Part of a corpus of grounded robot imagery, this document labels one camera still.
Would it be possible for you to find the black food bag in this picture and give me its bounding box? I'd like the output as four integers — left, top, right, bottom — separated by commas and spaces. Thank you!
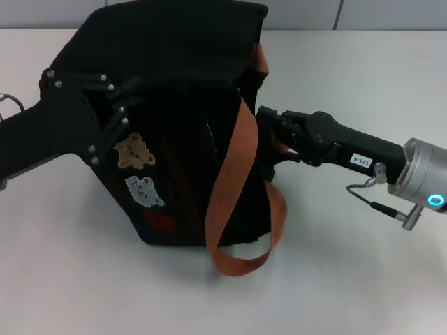
38, 0, 289, 278

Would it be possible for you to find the left gripper cable with plug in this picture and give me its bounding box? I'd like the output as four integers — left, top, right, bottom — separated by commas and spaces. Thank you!
0, 92, 25, 121

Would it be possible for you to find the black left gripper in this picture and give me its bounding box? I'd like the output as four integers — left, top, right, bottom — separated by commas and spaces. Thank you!
0, 68, 144, 183

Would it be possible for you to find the right gripper cable with plug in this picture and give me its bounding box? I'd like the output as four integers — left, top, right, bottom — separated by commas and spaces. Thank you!
346, 163, 425, 232

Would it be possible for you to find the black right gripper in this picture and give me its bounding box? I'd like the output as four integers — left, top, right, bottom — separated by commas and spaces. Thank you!
256, 105, 408, 186

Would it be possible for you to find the gripper cable with plug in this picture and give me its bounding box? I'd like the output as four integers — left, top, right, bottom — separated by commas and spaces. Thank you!
346, 163, 425, 232
0, 92, 25, 121

